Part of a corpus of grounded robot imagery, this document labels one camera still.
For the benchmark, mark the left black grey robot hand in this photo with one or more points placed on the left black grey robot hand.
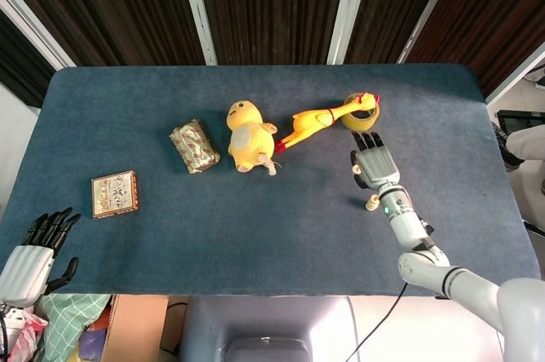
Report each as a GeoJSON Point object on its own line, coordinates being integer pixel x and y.
{"type": "Point", "coordinates": [25, 272]}

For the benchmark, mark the right black grey robot hand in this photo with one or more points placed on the right black grey robot hand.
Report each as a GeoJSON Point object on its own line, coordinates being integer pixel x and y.
{"type": "Point", "coordinates": [379, 166]}

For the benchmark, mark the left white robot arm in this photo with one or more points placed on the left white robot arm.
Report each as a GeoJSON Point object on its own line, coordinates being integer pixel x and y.
{"type": "Point", "coordinates": [4, 310]}

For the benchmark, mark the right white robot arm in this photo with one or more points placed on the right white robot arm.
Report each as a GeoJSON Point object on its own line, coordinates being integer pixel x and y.
{"type": "Point", "coordinates": [404, 217]}

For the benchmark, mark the yellow tape roll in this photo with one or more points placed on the yellow tape roll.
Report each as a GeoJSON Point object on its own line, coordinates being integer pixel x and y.
{"type": "Point", "coordinates": [359, 123]}

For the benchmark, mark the green grid pattern cloth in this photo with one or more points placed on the green grid pattern cloth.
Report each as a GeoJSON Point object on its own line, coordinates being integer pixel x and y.
{"type": "Point", "coordinates": [64, 328]}

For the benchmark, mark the pink plastic bag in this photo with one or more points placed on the pink plastic bag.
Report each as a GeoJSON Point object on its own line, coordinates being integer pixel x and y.
{"type": "Point", "coordinates": [25, 343]}

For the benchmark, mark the yellow rubber chicken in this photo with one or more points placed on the yellow rubber chicken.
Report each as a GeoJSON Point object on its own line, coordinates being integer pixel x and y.
{"type": "Point", "coordinates": [308, 121]}

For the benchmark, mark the purple package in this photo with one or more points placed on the purple package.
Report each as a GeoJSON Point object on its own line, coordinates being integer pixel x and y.
{"type": "Point", "coordinates": [91, 343]}

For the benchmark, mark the brown printed card box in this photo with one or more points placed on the brown printed card box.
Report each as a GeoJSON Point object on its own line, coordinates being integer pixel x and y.
{"type": "Point", "coordinates": [115, 195]}

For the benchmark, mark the brown cardboard box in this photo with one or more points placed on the brown cardboard box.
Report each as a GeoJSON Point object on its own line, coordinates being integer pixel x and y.
{"type": "Point", "coordinates": [136, 328]}

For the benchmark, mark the black shoe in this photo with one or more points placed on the black shoe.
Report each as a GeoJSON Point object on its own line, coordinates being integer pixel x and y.
{"type": "Point", "coordinates": [508, 157]}

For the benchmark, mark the yellow plush toy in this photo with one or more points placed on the yellow plush toy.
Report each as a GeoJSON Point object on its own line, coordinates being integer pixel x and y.
{"type": "Point", "coordinates": [249, 140]}

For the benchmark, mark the blue table cloth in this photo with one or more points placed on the blue table cloth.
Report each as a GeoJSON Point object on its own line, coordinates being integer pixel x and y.
{"type": "Point", "coordinates": [255, 230]}

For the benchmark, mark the black monitor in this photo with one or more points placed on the black monitor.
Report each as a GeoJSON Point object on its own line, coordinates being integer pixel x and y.
{"type": "Point", "coordinates": [517, 117]}

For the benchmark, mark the person leg white trousers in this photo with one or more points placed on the person leg white trousers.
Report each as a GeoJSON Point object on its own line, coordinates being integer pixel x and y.
{"type": "Point", "coordinates": [528, 142]}

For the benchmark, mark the foil wrapped snack packet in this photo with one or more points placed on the foil wrapped snack packet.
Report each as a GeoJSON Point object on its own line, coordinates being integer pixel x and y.
{"type": "Point", "coordinates": [193, 147]}

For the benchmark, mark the grey robot torso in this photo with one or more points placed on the grey robot torso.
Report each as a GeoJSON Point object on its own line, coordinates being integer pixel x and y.
{"type": "Point", "coordinates": [268, 323]}

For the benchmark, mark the white metal partition post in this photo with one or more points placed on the white metal partition post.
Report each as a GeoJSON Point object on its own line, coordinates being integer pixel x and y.
{"type": "Point", "coordinates": [197, 8]}
{"type": "Point", "coordinates": [349, 8]}
{"type": "Point", "coordinates": [39, 32]}
{"type": "Point", "coordinates": [430, 8]}
{"type": "Point", "coordinates": [515, 83]}

